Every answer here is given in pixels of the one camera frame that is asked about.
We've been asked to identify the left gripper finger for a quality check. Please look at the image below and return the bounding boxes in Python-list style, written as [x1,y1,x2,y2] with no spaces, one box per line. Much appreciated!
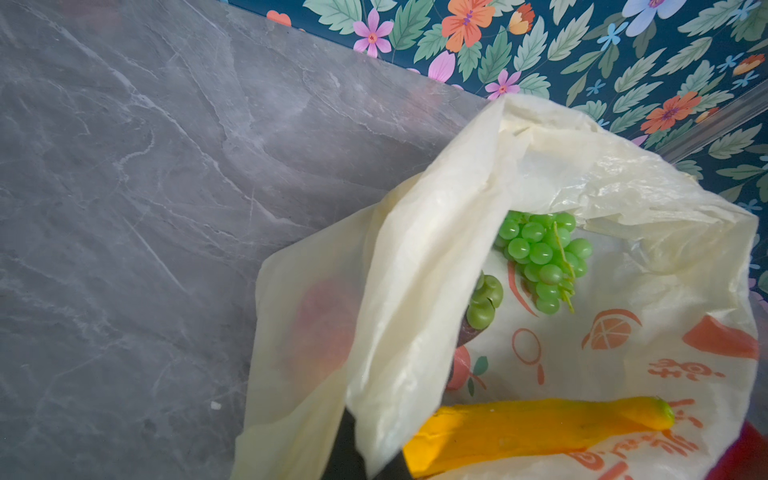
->
[321,409,414,480]

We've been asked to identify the green fake grapes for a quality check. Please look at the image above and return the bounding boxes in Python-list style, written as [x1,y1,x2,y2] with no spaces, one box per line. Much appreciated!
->
[462,210,593,334]

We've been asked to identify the cream plastic bag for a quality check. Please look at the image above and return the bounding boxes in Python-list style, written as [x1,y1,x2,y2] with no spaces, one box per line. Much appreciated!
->
[232,95,759,479]

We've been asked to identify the yellow fake banana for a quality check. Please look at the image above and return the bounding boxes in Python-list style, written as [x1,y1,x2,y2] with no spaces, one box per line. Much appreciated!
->
[403,397,675,478]

